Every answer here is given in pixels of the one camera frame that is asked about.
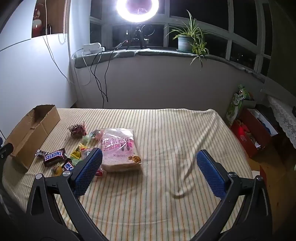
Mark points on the red storage box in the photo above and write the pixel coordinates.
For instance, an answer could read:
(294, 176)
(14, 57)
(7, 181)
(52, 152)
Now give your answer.
(252, 129)

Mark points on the yellow candy packet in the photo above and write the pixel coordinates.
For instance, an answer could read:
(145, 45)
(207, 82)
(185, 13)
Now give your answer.
(77, 151)

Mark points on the yellow orange candy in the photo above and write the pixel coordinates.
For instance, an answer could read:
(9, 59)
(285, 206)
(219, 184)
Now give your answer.
(56, 169)

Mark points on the brown cardboard box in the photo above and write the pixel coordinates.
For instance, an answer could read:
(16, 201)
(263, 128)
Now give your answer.
(27, 136)

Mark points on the potted spider plant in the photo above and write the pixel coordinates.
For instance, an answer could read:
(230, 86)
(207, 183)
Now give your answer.
(186, 42)

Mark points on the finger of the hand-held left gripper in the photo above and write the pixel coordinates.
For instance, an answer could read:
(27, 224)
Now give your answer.
(5, 151)

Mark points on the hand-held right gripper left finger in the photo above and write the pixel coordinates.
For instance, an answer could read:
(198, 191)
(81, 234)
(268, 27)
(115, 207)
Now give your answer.
(89, 172)

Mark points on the brown chocolate bar packet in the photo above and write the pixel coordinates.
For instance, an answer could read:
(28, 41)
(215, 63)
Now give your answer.
(54, 156)

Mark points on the white wardrobe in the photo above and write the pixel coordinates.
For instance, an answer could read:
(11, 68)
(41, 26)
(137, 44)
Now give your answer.
(34, 76)

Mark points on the grey windowsill cushion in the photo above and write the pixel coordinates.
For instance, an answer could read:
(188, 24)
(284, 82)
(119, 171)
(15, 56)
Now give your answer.
(150, 54)

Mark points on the sliced bread bag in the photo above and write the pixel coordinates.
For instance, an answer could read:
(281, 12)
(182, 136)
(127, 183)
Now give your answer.
(120, 148)

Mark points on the red ornament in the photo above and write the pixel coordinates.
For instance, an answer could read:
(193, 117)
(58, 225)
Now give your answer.
(37, 25)

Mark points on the green snack bag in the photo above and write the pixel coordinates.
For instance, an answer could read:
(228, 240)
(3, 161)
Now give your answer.
(235, 106)

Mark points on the black tripod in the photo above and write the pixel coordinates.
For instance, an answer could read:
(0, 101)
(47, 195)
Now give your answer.
(138, 38)

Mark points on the colourful striped snack packet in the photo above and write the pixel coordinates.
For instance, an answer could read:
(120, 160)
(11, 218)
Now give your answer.
(95, 133)

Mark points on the white power strip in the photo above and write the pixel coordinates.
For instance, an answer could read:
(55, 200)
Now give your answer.
(93, 48)

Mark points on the white window frame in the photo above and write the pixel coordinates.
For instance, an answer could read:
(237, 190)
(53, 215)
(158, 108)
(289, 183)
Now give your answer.
(229, 27)

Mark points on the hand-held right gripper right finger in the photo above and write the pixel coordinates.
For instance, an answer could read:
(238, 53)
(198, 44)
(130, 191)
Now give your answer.
(211, 175)

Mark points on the pale green candy packet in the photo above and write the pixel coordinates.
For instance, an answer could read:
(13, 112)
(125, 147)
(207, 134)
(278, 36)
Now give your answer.
(86, 139)

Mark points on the white lace cloth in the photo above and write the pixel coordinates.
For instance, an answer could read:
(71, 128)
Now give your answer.
(284, 115)

